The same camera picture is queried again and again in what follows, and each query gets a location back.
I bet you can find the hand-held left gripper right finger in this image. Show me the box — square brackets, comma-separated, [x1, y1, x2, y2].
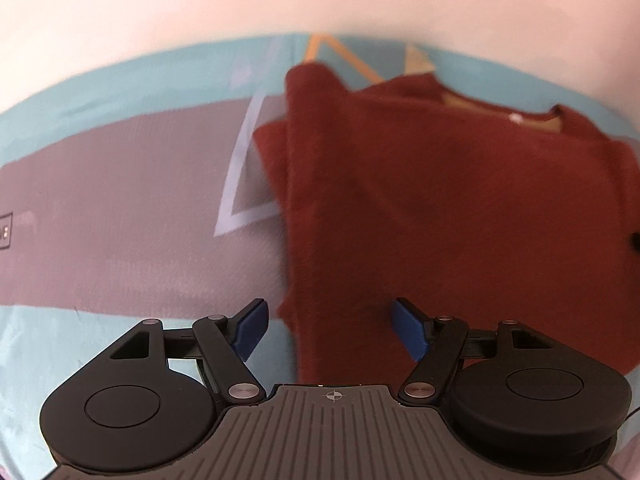
[390, 296, 557, 404]

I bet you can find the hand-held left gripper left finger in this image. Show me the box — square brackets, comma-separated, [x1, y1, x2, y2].
[109, 298, 269, 407]

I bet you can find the dark red sweater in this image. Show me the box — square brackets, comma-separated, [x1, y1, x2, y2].
[252, 62, 640, 386]

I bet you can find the patterned teal bed sheet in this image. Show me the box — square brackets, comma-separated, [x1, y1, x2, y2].
[0, 32, 640, 480]

